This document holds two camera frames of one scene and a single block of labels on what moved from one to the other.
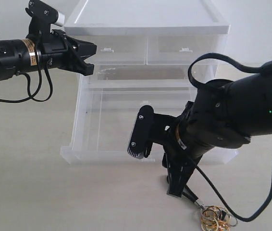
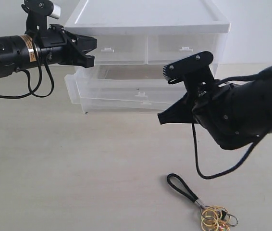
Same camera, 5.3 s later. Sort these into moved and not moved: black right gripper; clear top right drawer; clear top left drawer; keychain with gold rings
Moved: black right gripper
Not moved: clear top right drawer; clear top left drawer; keychain with gold rings
